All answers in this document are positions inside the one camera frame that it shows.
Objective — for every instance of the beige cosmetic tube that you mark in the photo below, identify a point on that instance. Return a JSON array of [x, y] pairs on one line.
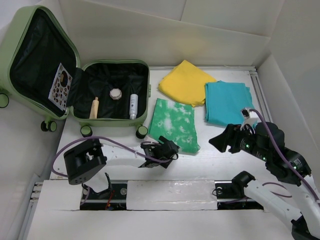
[[94, 108]]

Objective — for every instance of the sticker sheet in lid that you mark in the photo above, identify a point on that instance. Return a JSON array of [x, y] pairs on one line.
[[60, 88]]

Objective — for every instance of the yellow cloth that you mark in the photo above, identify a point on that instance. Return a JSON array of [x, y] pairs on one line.
[[185, 84]]

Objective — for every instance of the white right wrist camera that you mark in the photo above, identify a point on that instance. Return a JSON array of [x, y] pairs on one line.
[[250, 117]]

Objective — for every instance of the white tube bottle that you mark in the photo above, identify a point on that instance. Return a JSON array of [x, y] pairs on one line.
[[133, 106]]

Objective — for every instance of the round pink cream jar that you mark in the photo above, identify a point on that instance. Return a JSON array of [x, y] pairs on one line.
[[115, 94]]

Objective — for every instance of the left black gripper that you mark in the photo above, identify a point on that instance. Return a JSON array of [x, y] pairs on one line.
[[161, 140]]

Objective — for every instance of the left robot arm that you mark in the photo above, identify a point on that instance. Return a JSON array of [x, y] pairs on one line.
[[86, 162]]

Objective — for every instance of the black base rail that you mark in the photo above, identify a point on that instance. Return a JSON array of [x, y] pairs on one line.
[[167, 195]]

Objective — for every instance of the teal cloth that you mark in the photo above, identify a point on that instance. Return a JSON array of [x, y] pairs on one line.
[[224, 102]]

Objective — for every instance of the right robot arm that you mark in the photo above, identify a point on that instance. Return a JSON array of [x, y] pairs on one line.
[[266, 142]]

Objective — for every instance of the light green suitcase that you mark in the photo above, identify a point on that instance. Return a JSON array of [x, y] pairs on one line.
[[30, 52]]

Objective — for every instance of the green white tie-dye cloth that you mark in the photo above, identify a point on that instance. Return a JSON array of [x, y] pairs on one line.
[[176, 122]]

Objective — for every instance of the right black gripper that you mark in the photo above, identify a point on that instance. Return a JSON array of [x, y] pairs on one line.
[[233, 132]]

